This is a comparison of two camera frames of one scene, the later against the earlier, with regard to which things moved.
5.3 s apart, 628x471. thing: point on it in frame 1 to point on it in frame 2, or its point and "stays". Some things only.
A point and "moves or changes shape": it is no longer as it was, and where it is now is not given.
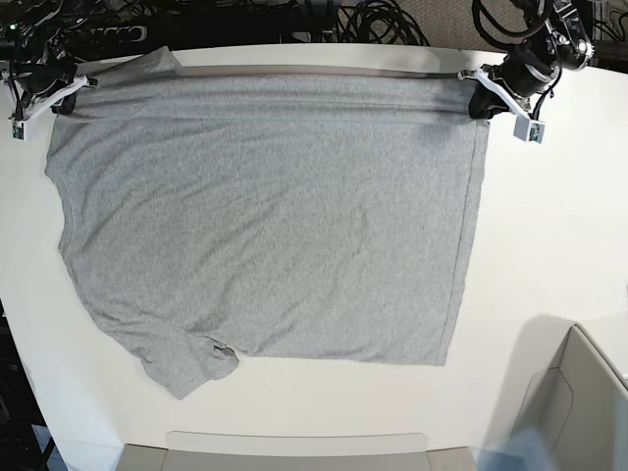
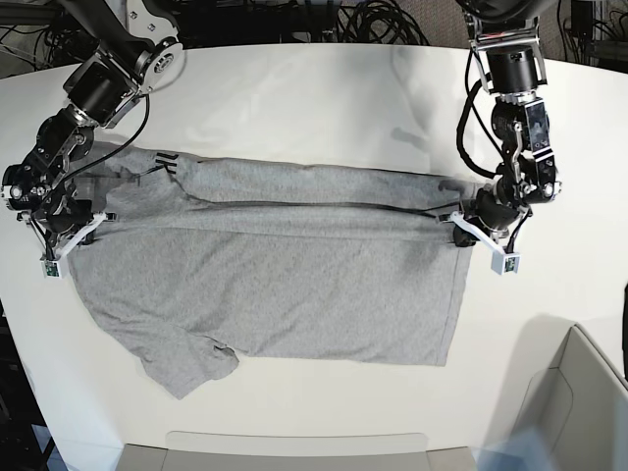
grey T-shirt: (292, 212) moves or changes shape
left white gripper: (63, 107) to (83, 238)
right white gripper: (484, 103) to (463, 238)
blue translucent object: (523, 448) stays
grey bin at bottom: (293, 450) stays
